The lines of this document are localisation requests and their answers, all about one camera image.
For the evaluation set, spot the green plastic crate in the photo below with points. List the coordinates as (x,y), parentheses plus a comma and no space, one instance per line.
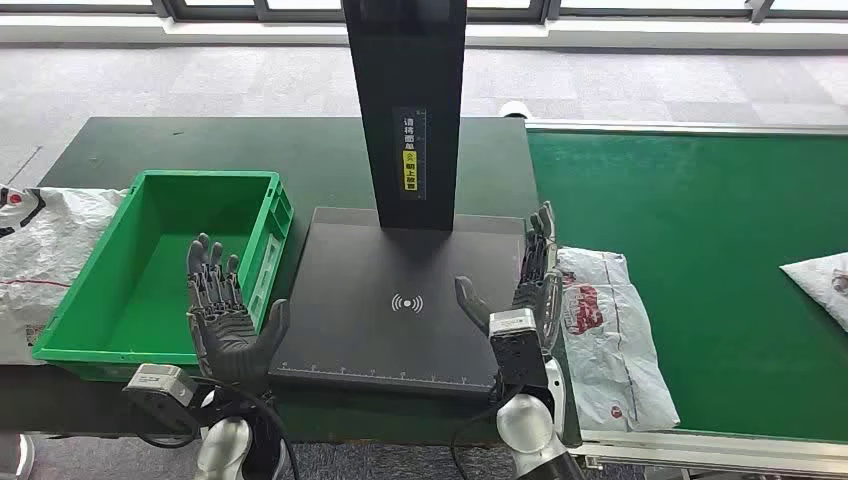
(166,218)

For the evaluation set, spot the dark window frame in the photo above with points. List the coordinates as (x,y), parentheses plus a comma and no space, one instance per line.
(218,12)

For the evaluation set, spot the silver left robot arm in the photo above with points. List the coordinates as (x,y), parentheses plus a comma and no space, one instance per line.
(222,450)

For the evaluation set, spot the grey parcel bag red print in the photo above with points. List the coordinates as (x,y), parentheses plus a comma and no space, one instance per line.
(609,358)
(821,281)

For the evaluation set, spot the white round object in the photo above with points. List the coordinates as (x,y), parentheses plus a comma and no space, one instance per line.
(513,110)

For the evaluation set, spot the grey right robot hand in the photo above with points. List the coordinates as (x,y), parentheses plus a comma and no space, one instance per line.
(544,291)

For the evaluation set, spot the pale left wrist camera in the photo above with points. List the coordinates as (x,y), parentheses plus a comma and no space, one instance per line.
(159,384)

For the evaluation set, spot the aluminium conveyor frame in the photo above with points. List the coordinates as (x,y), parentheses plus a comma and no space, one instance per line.
(729,454)

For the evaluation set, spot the black yellow column sticker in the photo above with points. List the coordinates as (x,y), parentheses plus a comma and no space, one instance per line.
(411,172)

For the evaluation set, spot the white rounded floor object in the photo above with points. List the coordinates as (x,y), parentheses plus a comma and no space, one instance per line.
(23,457)

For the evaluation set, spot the green conveyor belt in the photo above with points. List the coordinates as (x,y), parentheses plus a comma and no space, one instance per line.
(696,199)

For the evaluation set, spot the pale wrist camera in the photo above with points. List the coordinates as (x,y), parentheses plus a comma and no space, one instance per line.
(520,351)
(159,384)

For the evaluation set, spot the black inbound scanner machine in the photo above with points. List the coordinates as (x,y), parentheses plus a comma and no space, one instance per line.
(371,278)

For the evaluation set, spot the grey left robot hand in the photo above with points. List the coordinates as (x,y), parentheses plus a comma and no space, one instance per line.
(225,344)

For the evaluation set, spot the white woven sack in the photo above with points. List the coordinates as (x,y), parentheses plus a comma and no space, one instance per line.
(40,265)

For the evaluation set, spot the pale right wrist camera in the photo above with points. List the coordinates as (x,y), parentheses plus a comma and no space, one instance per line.
(520,351)

